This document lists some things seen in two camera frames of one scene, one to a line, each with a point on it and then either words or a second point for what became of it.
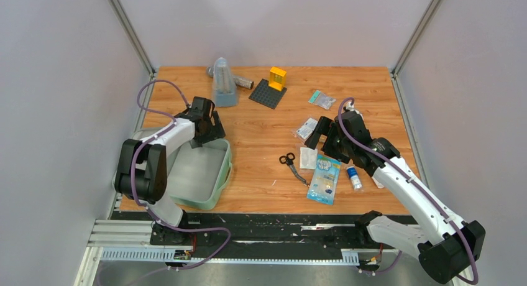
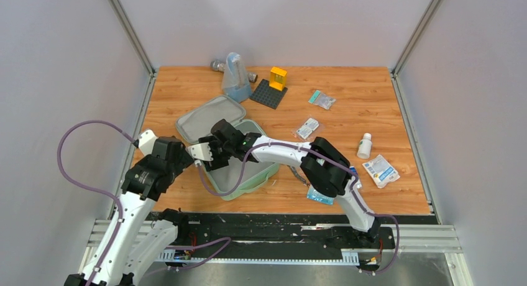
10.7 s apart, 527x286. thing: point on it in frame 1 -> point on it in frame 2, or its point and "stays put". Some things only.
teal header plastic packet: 320,99 stays put
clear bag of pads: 306,130 stays put
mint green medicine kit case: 196,176 -> 240,176
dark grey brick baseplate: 267,95 stays put
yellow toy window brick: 276,78 stays put
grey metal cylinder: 237,81 -> 217,66
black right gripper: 322,128 -> 216,163
